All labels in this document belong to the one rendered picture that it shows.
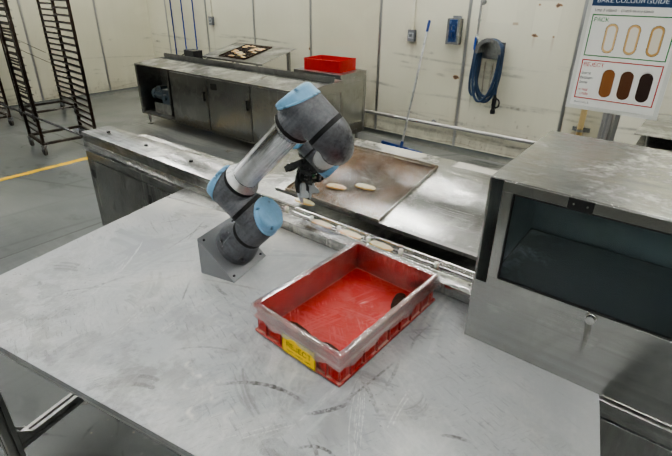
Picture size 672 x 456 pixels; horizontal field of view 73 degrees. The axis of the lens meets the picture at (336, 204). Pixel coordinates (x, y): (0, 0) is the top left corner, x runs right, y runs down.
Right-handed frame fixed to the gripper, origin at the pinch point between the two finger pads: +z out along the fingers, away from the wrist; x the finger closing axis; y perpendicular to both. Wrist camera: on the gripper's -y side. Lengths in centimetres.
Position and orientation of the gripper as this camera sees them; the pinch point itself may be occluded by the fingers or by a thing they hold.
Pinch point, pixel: (304, 198)
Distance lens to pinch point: 186.2
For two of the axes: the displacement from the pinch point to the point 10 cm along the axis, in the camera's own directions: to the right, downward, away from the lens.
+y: 7.9, 2.7, -5.5
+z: -0.2, 9.1, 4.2
